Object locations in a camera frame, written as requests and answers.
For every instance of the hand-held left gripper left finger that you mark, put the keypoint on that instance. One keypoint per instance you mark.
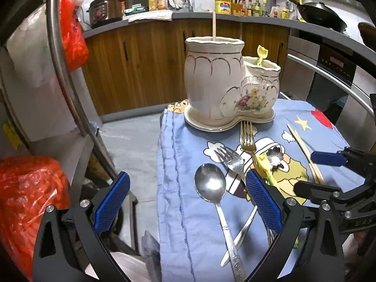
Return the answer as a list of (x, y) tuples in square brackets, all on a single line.
[(113, 202)]

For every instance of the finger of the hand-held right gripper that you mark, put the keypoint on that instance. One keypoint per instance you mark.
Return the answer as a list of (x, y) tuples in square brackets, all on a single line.
[(311, 190), (329, 158)]

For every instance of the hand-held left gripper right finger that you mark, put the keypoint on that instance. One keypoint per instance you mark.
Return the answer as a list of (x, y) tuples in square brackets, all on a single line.
[(263, 202)]

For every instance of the yellow plastic spoon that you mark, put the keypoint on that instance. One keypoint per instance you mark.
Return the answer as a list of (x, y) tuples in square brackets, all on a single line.
[(271, 177), (261, 53)]

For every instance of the silver fork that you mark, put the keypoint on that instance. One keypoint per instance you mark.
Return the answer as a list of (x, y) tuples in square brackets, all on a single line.
[(274, 159), (230, 158)]

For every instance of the silver spoon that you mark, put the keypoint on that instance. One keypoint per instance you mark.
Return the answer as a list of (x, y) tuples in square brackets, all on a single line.
[(210, 182)]

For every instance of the gold fork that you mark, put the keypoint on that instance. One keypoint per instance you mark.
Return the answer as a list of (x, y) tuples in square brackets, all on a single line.
[(246, 141)]

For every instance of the white ceramic utensil holder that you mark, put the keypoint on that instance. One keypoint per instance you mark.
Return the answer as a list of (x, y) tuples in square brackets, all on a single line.
[(211, 82)]

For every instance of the grey cloth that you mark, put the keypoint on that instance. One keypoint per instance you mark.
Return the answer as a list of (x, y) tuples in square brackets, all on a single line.
[(151, 252)]

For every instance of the blue printed cloth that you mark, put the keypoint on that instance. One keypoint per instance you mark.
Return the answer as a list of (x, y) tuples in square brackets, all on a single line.
[(188, 211)]

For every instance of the crumpled red plastic bag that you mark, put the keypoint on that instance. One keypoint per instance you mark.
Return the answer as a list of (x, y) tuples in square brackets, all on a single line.
[(29, 199)]

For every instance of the stainless built-in oven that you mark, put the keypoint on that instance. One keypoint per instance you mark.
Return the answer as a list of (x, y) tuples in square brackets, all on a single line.
[(332, 70)]

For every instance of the white ceramic drip tray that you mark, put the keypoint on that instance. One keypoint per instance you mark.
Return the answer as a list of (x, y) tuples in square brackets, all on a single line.
[(205, 124)]

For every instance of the stainless steel rack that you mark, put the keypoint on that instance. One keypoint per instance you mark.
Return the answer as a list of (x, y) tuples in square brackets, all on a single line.
[(63, 73)]

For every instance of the wooden kitchen cabinet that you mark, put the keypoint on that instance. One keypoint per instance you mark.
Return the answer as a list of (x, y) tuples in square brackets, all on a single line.
[(141, 64)]

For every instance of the grey kitchen countertop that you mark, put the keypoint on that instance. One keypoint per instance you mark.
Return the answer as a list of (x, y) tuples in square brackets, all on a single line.
[(264, 20)]

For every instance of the row of sauce bottles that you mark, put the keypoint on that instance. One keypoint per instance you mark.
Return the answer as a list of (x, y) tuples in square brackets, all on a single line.
[(264, 10)]

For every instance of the hanging red plastic bag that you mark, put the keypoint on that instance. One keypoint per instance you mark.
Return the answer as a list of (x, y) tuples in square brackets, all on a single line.
[(73, 44)]

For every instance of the white plastic bag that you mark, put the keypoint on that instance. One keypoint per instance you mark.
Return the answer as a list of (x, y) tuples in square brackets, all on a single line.
[(32, 50)]

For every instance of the wooden knife block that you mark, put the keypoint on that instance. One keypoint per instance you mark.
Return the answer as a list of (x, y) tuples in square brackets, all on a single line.
[(236, 8)]

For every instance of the large yellow oil bottle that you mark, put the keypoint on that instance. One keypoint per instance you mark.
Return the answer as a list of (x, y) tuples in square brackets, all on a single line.
[(222, 6)]

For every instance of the white towel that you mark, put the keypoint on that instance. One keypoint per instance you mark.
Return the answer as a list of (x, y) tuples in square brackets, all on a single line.
[(152, 15)]

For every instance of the brown electric pressure cooker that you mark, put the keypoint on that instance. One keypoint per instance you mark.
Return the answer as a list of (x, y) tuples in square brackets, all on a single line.
[(105, 10)]

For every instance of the green box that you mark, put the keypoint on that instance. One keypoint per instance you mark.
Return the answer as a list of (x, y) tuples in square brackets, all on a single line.
[(136, 9)]

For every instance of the small yellow oil bottle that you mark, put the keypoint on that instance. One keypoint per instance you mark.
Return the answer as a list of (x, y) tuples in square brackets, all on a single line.
[(152, 3)]

